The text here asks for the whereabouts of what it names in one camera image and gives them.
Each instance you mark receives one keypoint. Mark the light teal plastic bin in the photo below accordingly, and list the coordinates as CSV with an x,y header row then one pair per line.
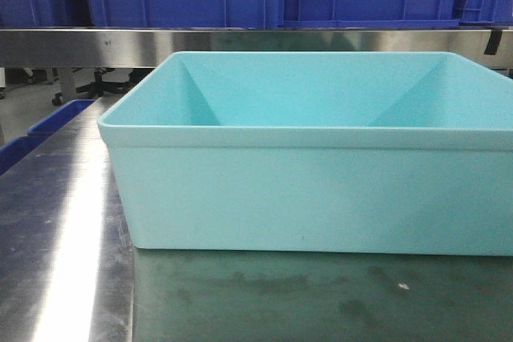
x,y
372,152

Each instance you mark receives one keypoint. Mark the blue bin rim lower left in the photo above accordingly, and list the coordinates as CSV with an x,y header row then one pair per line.
x,y
15,150

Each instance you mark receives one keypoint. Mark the black tape strip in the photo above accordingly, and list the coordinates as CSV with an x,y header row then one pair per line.
x,y
493,42

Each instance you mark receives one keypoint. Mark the black office chair base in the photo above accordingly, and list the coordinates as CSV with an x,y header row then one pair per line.
x,y
99,86

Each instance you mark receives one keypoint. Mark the stainless steel shelf rail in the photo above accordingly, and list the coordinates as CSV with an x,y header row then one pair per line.
x,y
123,48

